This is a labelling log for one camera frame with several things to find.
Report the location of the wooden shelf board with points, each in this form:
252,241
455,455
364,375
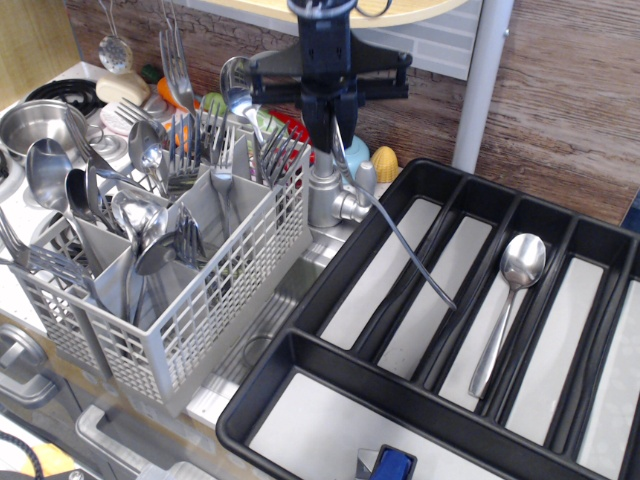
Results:
400,12

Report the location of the tall steel spoon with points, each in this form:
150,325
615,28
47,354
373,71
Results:
235,84

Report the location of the steel fork left edge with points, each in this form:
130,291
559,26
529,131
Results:
34,258

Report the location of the small steel spoon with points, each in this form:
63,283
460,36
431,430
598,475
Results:
146,153

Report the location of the white metal post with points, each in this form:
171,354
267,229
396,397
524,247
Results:
492,32

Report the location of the hanging steel fork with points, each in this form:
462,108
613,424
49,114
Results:
174,61

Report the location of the steel pot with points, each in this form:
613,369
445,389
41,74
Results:
30,121

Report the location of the grey plastic cutlery basket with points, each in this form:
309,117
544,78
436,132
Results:
158,337

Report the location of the black stove burner coil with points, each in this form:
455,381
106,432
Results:
79,93

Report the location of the blue object at bottom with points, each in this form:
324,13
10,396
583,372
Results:
393,464

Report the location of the yellow toy corn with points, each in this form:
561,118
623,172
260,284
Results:
385,164

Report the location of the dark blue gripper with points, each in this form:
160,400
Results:
328,61

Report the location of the red toy pepper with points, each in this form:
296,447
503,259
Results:
295,127

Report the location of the steel spoon in tray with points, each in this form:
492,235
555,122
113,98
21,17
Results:
521,266

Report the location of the black cutlery tray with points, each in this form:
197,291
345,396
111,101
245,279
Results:
372,356

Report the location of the hanging perforated ladle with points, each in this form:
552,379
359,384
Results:
114,53

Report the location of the grey metal faucet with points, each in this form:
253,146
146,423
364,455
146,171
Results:
331,198

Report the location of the cream toy bread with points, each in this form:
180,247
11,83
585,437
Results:
115,87

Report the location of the steel fork centre compartment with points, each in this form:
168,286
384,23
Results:
220,176

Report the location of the orange toy vegetable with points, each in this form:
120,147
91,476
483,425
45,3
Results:
164,91

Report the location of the large steel spoon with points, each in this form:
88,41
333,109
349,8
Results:
338,152
47,165

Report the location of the light blue bowl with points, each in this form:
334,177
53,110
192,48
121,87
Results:
353,156

